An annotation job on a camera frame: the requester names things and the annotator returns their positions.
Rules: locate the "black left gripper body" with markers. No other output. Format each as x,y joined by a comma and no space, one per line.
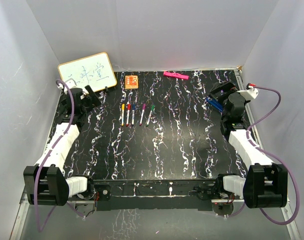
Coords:
90,103

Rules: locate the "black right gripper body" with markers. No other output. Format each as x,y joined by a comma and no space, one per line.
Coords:
228,88

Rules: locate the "yellow white pen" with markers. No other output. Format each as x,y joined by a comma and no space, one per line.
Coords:
122,117

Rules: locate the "red white pen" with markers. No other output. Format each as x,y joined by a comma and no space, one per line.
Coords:
127,117

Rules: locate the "blue white pen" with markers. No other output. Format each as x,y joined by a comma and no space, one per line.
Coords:
132,116

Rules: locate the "purple white pen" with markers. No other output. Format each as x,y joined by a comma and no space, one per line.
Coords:
141,117

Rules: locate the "green white pen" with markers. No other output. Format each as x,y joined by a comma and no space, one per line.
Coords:
149,118

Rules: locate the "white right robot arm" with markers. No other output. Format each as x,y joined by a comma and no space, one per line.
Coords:
265,185

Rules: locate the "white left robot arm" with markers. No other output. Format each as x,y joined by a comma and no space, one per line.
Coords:
45,183

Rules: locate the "blue plastic clip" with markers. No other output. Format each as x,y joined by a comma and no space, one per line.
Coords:
214,103

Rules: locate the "small whiteboard with writing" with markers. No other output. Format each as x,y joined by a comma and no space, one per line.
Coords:
95,71

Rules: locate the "orange card pack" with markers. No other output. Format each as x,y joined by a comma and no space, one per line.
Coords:
131,82

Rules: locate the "pink plastic clip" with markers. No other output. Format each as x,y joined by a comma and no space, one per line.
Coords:
175,75

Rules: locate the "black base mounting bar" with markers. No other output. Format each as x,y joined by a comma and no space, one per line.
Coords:
107,195

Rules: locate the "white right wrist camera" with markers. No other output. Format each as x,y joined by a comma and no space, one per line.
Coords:
251,92

